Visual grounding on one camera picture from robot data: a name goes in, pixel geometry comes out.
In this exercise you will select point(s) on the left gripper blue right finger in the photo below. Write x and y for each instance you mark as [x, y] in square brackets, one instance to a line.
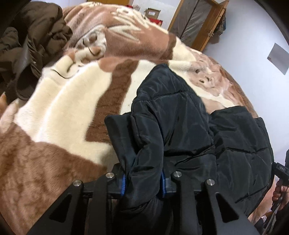
[167, 184]

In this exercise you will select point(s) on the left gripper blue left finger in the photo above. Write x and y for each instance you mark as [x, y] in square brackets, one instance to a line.
[118, 186]

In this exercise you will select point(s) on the black puffer jacket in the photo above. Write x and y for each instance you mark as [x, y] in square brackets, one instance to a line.
[220, 162]

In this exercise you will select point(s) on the person's right hand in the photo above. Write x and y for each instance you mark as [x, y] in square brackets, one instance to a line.
[281, 190]

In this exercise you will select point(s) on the brown plush bear blanket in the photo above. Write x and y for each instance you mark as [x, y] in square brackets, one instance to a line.
[59, 135]

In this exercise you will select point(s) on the hanging bag on door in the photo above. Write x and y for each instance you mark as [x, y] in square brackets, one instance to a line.
[221, 26]

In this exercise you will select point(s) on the red gift box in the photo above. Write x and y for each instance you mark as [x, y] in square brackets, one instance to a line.
[156, 21]

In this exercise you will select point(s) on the wooden framed door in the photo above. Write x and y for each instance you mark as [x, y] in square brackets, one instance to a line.
[194, 22]

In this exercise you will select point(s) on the brown cardboard box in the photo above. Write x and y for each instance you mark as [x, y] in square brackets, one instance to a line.
[152, 13]

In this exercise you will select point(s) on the brown puffer coat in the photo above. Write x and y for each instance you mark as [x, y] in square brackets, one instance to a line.
[34, 37]

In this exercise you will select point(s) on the grey wall panel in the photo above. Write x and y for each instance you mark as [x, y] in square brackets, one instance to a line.
[279, 58]

